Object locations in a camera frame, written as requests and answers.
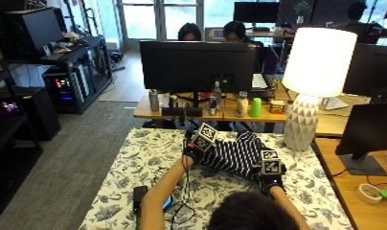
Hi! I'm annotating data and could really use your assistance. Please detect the checkered calibration board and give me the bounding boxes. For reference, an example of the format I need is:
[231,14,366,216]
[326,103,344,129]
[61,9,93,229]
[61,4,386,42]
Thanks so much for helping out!
[204,26,227,42]

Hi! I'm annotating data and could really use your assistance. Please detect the person's right hand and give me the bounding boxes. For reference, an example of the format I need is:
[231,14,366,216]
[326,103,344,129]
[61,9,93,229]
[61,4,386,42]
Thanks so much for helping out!
[256,166,288,195]

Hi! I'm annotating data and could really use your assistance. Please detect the computer tower with coloured lights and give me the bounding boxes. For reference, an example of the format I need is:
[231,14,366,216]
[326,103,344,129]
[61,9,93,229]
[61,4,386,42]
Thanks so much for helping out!
[43,67,92,105]

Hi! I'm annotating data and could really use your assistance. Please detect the person's left hand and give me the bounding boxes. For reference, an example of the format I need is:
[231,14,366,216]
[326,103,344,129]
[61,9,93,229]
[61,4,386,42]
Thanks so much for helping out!
[183,128,204,163]

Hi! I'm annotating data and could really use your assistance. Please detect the white bottle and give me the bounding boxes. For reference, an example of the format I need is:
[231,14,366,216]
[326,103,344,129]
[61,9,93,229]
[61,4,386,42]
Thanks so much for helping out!
[235,90,252,119]

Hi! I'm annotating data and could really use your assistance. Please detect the black dock bar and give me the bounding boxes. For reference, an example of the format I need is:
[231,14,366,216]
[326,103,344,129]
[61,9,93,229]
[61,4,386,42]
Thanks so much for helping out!
[161,106,204,118]

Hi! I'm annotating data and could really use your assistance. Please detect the left glove marker cube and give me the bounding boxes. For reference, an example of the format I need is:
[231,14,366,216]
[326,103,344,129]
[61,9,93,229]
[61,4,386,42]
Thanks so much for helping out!
[191,122,221,153]

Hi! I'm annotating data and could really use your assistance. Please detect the black low rack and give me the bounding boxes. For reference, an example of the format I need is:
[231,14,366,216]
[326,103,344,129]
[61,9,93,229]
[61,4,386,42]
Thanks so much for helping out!
[0,70,45,219]

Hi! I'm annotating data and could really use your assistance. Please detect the large black case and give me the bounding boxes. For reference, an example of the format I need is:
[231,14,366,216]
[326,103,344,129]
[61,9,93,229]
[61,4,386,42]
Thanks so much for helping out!
[4,6,69,59]

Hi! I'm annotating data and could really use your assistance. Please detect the yellow small box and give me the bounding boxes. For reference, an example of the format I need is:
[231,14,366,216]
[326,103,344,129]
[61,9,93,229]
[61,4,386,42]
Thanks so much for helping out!
[269,100,287,115]

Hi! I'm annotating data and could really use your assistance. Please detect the right glove marker cube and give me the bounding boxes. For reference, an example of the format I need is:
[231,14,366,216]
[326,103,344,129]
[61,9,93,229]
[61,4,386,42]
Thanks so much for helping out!
[260,149,284,176]

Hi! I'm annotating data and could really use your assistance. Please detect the glove marker cube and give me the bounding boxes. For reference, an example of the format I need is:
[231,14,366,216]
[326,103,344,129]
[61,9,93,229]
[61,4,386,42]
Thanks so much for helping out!
[191,122,221,153]
[260,149,284,176]

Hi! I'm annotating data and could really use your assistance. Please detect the green plastic cup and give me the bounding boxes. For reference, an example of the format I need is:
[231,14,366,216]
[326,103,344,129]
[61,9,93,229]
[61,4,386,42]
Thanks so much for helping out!
[249,97,264,119]

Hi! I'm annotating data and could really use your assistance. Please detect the vase with flowers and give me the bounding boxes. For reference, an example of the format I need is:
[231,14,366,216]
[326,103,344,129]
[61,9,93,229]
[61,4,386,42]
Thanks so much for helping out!
[293,0,313,26]

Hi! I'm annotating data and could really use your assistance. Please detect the phone with lit screen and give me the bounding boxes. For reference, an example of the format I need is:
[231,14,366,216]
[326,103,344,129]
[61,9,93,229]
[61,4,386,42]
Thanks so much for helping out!
[161,195,175,212]

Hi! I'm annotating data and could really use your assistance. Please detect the black white striped garment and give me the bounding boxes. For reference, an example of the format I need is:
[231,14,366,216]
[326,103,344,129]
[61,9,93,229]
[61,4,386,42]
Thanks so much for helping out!
[196,130,275,181]

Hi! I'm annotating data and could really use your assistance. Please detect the wooden desk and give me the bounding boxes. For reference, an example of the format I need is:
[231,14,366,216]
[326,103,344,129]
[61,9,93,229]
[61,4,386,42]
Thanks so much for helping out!
[313,137,387,230]
[313,94,373,139]
[133,79,299,125]

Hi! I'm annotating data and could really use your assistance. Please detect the white folded paper stand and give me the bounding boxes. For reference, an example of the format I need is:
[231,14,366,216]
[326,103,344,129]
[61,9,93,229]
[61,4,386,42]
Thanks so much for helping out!
[320,96,350,112]

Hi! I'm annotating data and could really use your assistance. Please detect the wide black monitor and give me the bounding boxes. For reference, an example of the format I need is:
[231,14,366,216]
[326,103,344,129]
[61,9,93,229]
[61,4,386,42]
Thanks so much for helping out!
[139,39,259,109]

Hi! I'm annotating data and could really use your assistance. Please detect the black shelf unit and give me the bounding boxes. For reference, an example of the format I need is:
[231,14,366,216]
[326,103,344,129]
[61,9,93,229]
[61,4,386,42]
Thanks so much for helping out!
[0,34,115,115]

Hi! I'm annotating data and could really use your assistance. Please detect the blue floral tablecloth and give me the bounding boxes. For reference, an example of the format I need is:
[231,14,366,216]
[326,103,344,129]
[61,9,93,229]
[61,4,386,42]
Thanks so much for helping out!
[77,127,354,230]

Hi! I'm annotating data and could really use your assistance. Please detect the black glove cables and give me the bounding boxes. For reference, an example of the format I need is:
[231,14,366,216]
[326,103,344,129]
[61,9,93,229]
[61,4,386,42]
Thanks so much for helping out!
[149,155,197,229]

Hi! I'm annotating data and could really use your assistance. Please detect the black rectangular device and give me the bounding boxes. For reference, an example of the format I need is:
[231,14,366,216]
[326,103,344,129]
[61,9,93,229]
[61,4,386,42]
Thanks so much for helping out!
[133,185,149,216]

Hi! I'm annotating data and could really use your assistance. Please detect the white lamp with patterned base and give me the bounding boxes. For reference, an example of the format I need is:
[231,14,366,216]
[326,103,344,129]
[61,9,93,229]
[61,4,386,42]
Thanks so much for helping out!
[283,27,360,152]

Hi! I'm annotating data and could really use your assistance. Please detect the black monitor on square stand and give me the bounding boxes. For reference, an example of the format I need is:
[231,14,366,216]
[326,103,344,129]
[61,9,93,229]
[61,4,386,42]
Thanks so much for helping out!
[334,101,387,177]

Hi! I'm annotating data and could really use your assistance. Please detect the the person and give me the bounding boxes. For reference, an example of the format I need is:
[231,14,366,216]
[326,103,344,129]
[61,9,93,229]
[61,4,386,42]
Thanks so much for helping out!
[207,191,303,230]

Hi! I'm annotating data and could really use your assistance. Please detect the clear water bottle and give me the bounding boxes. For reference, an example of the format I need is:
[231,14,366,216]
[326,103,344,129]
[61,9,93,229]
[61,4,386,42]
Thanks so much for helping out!
[211,80,224,111]

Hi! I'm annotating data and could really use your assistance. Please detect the small slim can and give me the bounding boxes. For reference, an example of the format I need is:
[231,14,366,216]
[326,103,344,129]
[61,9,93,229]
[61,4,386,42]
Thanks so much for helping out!
[208,95,220,117]

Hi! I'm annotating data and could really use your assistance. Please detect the beige tape roll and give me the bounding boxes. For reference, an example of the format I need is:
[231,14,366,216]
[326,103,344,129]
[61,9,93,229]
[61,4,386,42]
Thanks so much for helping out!
[356,182,385,206]

